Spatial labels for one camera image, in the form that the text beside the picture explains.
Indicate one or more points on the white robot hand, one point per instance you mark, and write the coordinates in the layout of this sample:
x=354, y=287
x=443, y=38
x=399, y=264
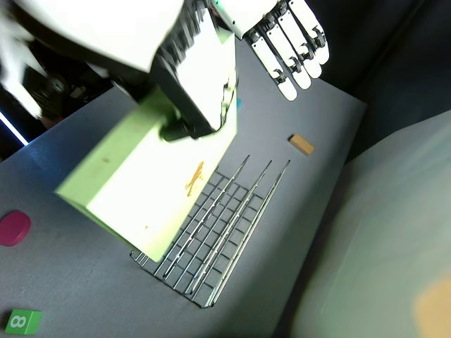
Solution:
x=208, y=88
x=282, y=31

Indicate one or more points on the pale green book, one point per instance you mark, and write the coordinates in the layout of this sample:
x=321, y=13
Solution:
x=141, y=197

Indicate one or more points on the blue round disc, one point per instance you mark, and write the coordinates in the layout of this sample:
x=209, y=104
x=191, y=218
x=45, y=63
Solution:
x=239, y=103

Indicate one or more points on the wooden block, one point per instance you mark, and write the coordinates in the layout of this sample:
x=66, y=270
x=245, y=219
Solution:
x=302, y=144

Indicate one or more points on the grey table cloth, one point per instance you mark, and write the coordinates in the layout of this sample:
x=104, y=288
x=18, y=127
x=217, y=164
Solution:
x=88, y=281

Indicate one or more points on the pink round disc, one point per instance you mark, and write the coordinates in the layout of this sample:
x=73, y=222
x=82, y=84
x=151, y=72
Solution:
x=13, y=229

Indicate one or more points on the green number block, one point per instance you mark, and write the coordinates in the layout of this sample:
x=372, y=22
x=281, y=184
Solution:
x=23, y=322

